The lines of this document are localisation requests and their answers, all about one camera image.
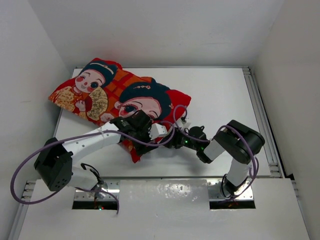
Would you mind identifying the pink patterned pillowcase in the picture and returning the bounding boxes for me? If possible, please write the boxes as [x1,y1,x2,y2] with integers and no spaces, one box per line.
[47,57,193,164]

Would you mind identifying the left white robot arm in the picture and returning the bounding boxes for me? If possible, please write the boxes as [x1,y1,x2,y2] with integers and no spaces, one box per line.
[34,110,153,192]

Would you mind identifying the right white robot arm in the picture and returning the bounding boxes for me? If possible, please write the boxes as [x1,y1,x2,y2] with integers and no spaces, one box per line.
[164,120,265,199]

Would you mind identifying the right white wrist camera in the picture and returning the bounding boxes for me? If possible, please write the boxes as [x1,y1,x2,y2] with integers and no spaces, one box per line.
[175,117,191,130]

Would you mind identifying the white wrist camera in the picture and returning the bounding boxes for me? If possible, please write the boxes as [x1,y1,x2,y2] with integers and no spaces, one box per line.
[175,117,191,130]
[148,123,168,140]

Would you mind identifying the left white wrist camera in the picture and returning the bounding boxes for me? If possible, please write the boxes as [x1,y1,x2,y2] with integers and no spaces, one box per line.
[148,123,168,140]

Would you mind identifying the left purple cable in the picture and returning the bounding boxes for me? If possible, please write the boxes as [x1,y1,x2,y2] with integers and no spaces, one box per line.
[9,121,177,216]

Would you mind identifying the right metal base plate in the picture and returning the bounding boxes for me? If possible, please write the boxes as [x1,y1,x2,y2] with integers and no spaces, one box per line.
[206,178,254,202]

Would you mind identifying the metal base plate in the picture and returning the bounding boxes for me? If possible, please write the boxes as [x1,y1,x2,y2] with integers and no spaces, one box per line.
[206,178,254,202]
[74,178,121,202]

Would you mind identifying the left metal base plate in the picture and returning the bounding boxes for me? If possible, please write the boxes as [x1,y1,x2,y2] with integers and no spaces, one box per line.
[74,178,121,202]

